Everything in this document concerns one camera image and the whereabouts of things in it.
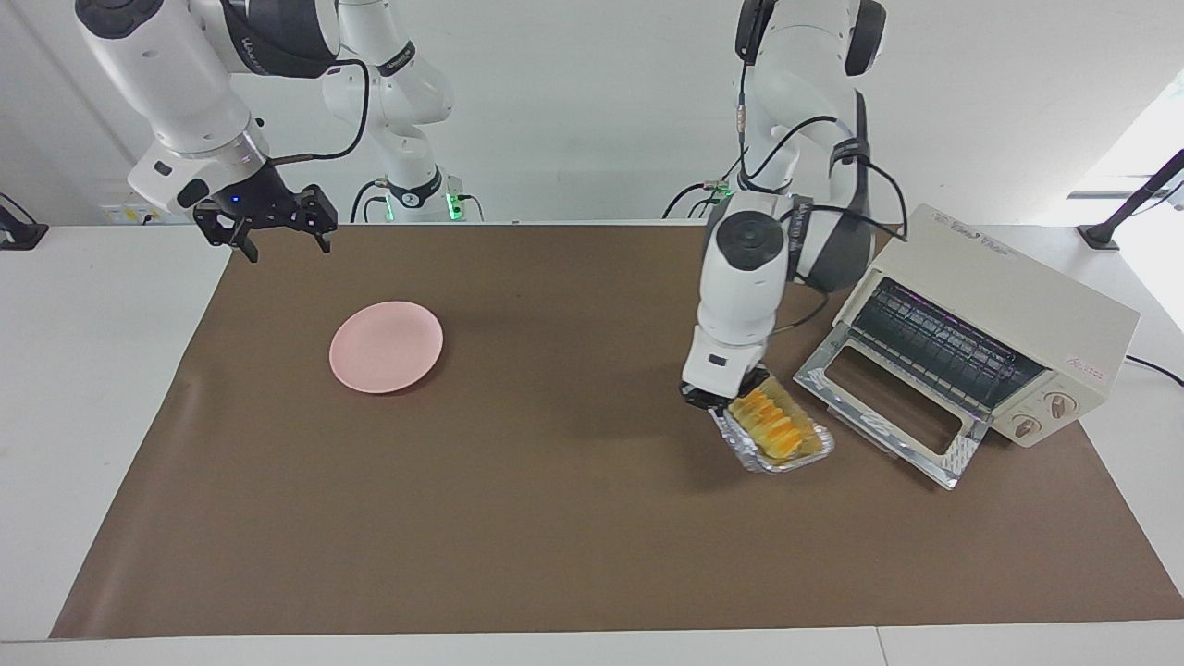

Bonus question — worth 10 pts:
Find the brown table mat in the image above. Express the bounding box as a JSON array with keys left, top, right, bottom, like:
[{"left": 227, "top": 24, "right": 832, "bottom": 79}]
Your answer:
[{"left": 49, "top": 222, "right": 1184, "bottom": 639}]

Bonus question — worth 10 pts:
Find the aluminium foil tray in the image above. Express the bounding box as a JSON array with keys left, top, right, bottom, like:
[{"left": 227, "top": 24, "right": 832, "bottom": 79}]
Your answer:
[{"left": 708, "top": 375, "right": 836, "bottom": 475}]

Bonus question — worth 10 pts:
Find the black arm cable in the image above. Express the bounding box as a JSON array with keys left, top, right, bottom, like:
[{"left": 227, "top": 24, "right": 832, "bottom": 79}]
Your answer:
[
  {"left": 734, "top": 37, "right": 913, "bottom": 336},
  {"left": 268, "top": 57, "right": 371, "bottom": 168}
]

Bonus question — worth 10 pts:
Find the cream toaster oven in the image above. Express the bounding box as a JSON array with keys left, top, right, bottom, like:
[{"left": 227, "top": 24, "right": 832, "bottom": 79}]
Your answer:
[{"left": 832, "top": 203, "right": 1141, "bottom": 450}]

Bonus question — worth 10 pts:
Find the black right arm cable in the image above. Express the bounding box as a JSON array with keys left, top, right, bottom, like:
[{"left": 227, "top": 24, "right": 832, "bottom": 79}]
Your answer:
[{"left": 268, "top": 57, "right": 371, "bottom": 168}]

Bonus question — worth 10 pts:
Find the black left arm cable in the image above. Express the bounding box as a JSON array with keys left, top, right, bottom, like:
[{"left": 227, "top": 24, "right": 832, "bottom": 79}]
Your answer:
[{"left": 734, "top": 37, "right": 913, "bottom": 336}]

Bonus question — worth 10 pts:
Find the metal oven wire rack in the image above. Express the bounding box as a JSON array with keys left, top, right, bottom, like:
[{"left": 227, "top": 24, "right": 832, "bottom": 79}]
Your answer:
[{"left": 851, "top": 277, "right": 1046, "bottom": 413}]

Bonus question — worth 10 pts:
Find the pink round plate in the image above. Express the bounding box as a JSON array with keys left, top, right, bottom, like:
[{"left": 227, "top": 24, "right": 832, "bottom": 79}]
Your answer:
[{"left": 329, "top": 302, "right": 444, "bottom": 395}]

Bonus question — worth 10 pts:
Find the glass oven door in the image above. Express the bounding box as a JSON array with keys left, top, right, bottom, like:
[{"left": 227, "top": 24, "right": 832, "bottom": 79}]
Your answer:
[{"left": 793, "top": 324, "right": 993, "bottom": 491}]

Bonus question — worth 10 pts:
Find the black long-armed camera stand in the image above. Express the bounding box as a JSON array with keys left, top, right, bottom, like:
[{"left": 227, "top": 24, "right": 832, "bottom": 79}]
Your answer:
[{"left": 1076, "top": 148, "right": 1184, "bottom": 251}]

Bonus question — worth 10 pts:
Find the black right base cable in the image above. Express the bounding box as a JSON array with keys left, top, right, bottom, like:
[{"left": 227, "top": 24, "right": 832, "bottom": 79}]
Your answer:
[{"left": 349, "top": 178, "right": 394, "bottom": 224}]

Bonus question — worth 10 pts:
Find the black base cable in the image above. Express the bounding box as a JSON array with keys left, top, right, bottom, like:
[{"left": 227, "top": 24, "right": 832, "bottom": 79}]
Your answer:
[
  {"left": 349, "top": 178, "right": 394, "bottom": 224},
  {"left": 661, "top": 139, "right": 752, "bottom": 221}
]

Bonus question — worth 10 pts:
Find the black short camera stand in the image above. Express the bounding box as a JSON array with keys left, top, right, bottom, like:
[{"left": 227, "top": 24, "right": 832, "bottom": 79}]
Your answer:
[{"left": 0, "top": 192, "right": 49, "bottom": 251}]

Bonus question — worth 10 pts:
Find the black left base cable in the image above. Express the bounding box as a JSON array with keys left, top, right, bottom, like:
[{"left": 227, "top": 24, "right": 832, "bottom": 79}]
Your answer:
[{"left": 661, "top": 139, "right": 752, "bottom": 221}]

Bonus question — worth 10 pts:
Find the yellow ridged bread loaf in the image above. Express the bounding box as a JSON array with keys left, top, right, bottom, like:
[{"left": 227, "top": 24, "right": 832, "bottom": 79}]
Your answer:
[{"left": 728, "top": 387, "right": 805, "bottom": 462}]

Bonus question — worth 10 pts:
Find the black oven power cable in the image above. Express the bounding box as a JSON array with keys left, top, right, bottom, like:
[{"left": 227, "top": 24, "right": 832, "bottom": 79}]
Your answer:
[{"left": 1124, "top": 354, "right": 1184, "bottom": 388}]

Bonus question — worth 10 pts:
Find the white wall socket box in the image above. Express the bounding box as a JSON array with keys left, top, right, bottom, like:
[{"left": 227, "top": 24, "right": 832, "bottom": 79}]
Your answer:
[{"left": 100, "top": 197, "right": 200, "bottom": 225}]

